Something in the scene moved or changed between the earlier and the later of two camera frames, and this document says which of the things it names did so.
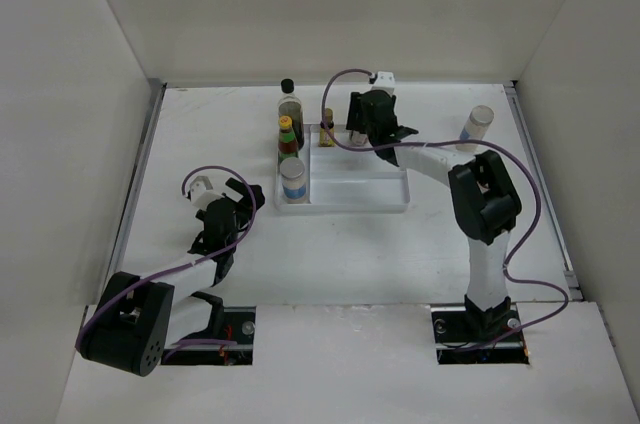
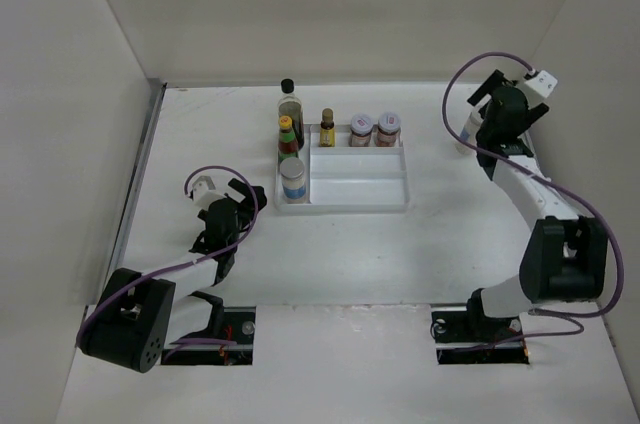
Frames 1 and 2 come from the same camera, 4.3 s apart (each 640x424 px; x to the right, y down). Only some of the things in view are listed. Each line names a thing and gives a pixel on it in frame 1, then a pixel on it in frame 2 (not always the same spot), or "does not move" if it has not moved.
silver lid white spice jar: [477, 123] does not move
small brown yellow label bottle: [326, 139] does not move
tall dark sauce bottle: [290, 105] does not move
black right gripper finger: [355, 111] to [487, 87]
